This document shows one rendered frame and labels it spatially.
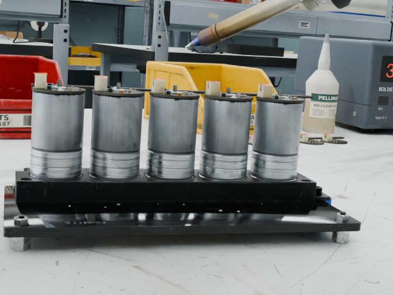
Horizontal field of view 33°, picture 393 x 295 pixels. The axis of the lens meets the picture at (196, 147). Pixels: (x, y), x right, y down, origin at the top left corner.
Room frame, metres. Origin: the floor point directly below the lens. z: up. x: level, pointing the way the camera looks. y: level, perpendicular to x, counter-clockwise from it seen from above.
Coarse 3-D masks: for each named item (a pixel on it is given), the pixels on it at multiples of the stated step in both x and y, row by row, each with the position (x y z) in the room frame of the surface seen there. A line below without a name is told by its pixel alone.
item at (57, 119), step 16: (32, 96) 0.31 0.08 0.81; (48, 96) 0.30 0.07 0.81; (64, 96) 0.30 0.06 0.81; (80, 96) 0.31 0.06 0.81; (32, 112) 0.31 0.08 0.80; (48, 112) 0.30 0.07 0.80; (64, 112) 0.30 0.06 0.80; (80, 112) 0.31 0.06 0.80; (32, 128) 0.31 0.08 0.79; (48, 128) 0.30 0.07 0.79; (64, 128) 0.30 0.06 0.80; (80, 128) 0.31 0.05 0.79; (32, 144) 0.31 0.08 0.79; (48, 144) 0.30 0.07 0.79; (64, 144) 0.30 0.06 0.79; (80, 144) 0.31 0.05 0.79; (32, 160) 0.30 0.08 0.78; (48, 160) 0.30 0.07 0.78; (64, 160) 0.30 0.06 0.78; (80, 160) 0.31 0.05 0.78; (32, 176) 0.30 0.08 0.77; (48, 176) 0.30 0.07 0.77; (64, 176) 0.30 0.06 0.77; (80, 176) 0.31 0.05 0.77
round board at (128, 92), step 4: (108, 88) 0.31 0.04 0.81; (112, 88) 0.31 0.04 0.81; (120, 88) 0.33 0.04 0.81; (96, 92) 0.31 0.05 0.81; (100, 92) 0.31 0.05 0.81; (104, 92) 0.31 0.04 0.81; (108, 92) 0.31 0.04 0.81; (112, 92) 0.31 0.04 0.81; (116, 92) 0.31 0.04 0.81; (128, 92) 0.31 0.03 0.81; (132, 92) 0.32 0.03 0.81; (136, 92) 0.32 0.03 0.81; (140, 92) 0.32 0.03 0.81; (124, 96) 0.31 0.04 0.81; (128, 96) 0.31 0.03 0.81; (132, 96) 0.31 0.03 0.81; (136, 96) 0.31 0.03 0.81
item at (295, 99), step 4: (256, 96) 0.34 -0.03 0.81; (272, 96) 0.34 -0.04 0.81; (276, 96) 0.33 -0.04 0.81; (288, 96) 0.35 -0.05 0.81; (264, 100) 0.33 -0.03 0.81; (268, 100) 0.33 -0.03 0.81; (272, 100) 0.33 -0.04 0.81; (276, 100) 0.33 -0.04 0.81; (280, 100) 0.33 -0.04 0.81; (284, 100) 0.33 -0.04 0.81; (288, 100) 0.33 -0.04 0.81; (292, 100) 0.33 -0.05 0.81; (296, 100) 0.33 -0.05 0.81; (300, 100) 0.34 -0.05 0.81
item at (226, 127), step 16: (208, 112) 0.33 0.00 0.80; (224, 112) 0.32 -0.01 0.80; (240, 112) 0.33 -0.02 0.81; (208, 128) 0.33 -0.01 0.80; (224, 128) 0.32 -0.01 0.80; (240, 128) 0.33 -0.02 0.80; (208, 144) 0.33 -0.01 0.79; (224, 144) 0.32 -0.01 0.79; (240, 144) 0.33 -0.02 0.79; (208, 160) 0.33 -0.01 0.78; (224, 160) 0.32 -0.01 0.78; (240, 160) 0.33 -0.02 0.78; (208, 176) 0.33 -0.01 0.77; (224, 176) 0.32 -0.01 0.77; (240, 176) 0.33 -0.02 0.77
